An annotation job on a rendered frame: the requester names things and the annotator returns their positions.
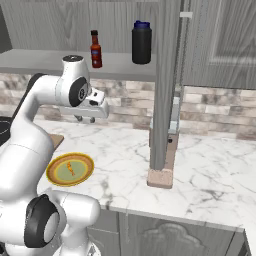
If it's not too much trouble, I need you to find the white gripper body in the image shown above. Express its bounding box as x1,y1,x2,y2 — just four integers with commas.
59,99,110,120

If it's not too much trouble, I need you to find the brown wooden cutting board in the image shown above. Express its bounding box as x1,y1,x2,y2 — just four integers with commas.
49,133,65,153

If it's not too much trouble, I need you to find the orange shrimp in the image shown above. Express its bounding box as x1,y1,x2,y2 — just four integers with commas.
66,161,76,177

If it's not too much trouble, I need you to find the yellow and green plate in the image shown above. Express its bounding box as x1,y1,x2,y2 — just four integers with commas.
45,152,96,188

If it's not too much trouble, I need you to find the red condiment bottle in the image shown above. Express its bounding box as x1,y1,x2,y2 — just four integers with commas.
89,29,104,69

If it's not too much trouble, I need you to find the grey open cabinet door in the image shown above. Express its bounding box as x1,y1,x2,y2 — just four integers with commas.
148,0,184,171

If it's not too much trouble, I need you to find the black bottle with blue lid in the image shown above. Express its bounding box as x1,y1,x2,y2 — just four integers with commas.
131,20,153,66

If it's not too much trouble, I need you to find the grey base cabinet door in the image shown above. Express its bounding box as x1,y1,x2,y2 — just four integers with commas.
117,211,245,256

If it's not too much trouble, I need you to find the grey closed cabinet door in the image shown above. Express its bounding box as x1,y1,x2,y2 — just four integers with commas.
181,0,256,91

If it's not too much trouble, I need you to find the brown wooden knife block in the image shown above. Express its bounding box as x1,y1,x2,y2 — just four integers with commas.
146,85,184,190

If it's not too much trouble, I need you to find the grey open wall cabinet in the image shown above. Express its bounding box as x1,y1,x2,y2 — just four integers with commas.
0,0,158,83

